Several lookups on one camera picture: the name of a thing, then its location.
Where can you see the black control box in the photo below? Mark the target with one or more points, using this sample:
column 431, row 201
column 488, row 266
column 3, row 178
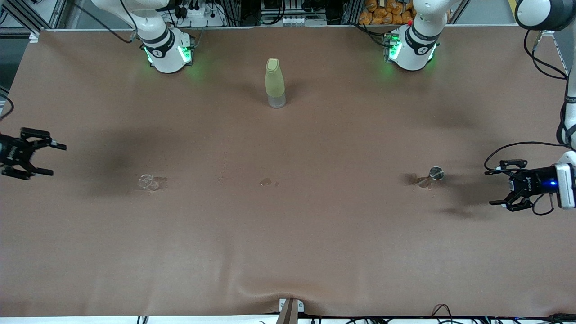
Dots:
column 292, row 6

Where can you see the steel double jigger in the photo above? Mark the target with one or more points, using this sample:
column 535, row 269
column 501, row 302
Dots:
column 435, row 173

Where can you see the yellow-green bottle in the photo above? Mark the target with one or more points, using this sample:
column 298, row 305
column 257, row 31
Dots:
column 275, row 81

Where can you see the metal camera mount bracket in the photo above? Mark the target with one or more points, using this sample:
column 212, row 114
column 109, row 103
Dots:
column 290, row 312

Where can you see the orange bread pile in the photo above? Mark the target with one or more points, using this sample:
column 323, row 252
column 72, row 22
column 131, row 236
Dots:
column 382, row 15

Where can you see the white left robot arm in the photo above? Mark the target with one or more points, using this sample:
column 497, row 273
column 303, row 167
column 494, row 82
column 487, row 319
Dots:
column 411, row 56

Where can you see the silver aluminium frame beam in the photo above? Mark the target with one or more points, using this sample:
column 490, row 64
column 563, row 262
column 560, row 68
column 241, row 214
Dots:
column 34, row 36

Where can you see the white power strip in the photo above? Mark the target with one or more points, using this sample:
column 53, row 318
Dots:
column 198, row 12

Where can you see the clear glass cup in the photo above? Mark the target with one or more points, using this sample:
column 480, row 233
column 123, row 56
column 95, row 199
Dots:
column 148, row 182

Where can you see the white terminal block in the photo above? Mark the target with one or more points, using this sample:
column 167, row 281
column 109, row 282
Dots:
column 297, row 20

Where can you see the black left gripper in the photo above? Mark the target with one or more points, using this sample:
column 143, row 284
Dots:
column 535, row 184

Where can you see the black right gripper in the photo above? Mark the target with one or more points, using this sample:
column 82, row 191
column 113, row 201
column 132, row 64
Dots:
column 10, row 153

